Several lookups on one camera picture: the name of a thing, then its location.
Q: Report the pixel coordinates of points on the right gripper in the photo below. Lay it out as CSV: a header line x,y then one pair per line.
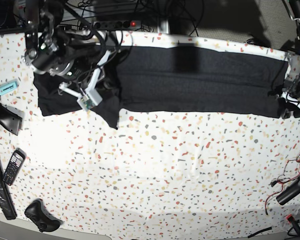
x,y
78,63

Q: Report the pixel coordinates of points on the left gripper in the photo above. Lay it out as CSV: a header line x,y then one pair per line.
x,y
287,105

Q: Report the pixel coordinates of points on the black T-shirt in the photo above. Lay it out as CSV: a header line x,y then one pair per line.
x,y
190,79

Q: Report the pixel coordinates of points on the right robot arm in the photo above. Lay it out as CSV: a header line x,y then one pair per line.
x,y
43,19

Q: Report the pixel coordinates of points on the black power strip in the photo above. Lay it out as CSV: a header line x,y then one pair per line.
x,y
117,25

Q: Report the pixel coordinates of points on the black cylinder tool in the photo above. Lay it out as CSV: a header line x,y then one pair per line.
x,y
292,191

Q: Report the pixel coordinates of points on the teal highlighter marker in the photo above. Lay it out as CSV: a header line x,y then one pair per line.
x,y
7,87

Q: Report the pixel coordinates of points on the black handheld scanner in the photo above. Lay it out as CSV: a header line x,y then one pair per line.
x,y
11,118

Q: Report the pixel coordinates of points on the terrazzo pattern table cloth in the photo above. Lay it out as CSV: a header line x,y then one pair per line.
x,y
159,176

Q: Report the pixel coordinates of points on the black game controller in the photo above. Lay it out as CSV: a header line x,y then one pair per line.
x,y
37,213

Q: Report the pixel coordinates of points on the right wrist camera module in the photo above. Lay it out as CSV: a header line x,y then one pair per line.
x,y
88,99

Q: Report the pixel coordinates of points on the red handled tool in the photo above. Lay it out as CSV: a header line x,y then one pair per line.
x,y
294,224

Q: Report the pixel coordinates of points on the black cable strip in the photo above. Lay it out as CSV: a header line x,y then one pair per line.
x,y
259,232

